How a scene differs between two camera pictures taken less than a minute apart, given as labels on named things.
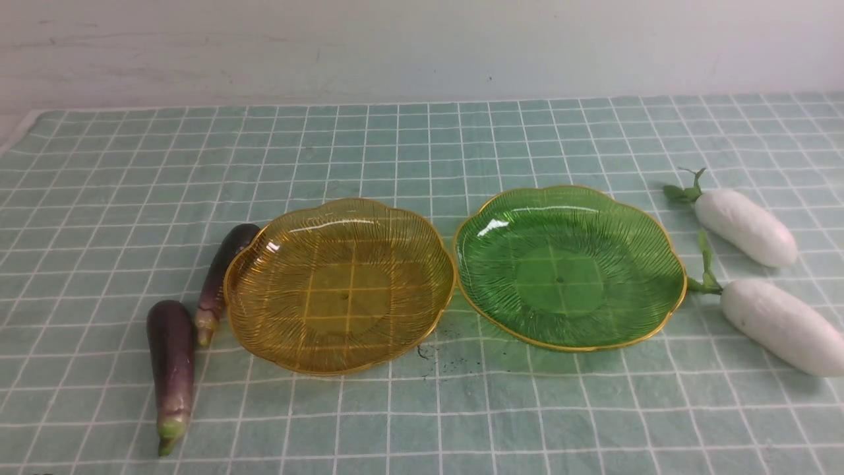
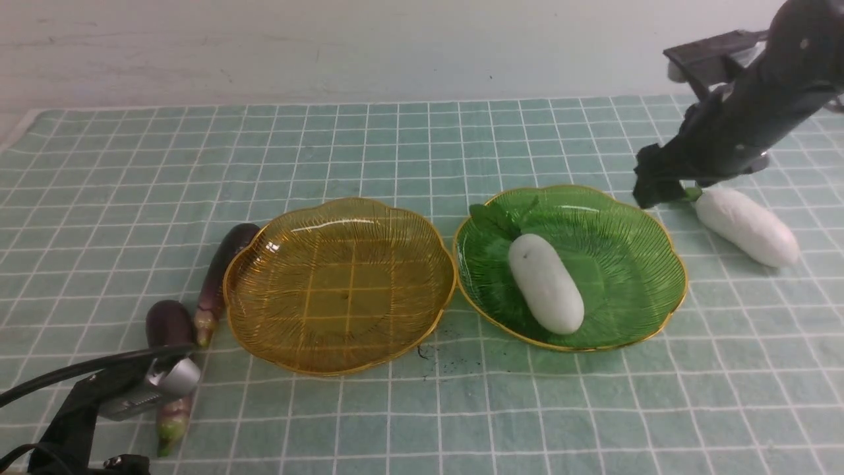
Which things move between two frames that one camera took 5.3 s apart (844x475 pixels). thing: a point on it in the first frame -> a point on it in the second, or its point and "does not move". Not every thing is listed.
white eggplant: x=801 y=339 -> x=545 y=284
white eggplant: x=734 y=221 does not move
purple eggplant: x=210 y=305 does not move
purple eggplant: x=171 y=345 does not move
